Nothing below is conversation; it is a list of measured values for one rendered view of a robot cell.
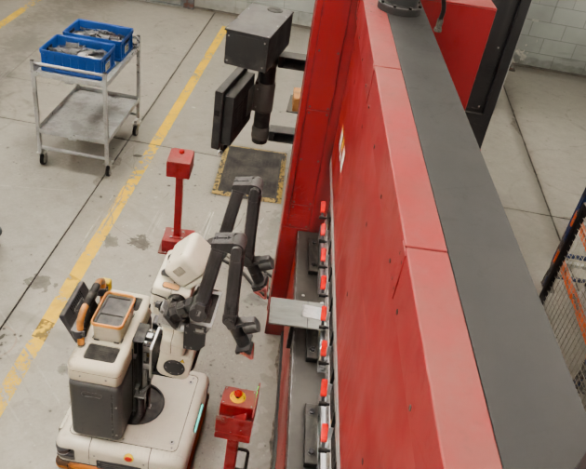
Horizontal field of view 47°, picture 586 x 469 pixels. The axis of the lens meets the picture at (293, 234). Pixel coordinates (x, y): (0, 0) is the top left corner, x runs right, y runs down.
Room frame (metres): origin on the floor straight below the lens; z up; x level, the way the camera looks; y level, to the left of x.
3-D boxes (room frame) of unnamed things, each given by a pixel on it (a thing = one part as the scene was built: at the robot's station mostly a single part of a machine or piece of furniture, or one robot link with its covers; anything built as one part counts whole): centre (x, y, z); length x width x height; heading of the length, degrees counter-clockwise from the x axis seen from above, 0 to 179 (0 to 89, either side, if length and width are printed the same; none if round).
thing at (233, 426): (1.95, 0.11, 0.75); 0.20 x 0.16 x 0.18; 179
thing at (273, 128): (3.67, 0.13, 1.18); 0.40 x 0.24 x 0.07; 4
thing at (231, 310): (2.05, 0.20, 1.40); 0.11 x 0.06 x 0.43; 179
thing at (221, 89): (3.58, 0.46, 1.42); 0.45 x 0.12 x 0.36; 171
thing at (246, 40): (3.61, 0.37, 1.53); 0.51 x 0.25 x 0.85; 171
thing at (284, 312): (2.38, -0.08, 1.00); 0.26 x 0.18 x 0.01; 94
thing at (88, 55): (5.01, 1.94, 0.92); 0.50 x 0.36 x 0.18; 89
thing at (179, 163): (3.97, 0.85, 0.41); 0.25 x 0.20 x 0.83; 94
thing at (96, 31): (5.43, 1.92, 0.92); 0.50 x 0.36 x 0.18; 89
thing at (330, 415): (1.61, -0.28, 1.26); 0.15 x 0.09 x 0.17; 4
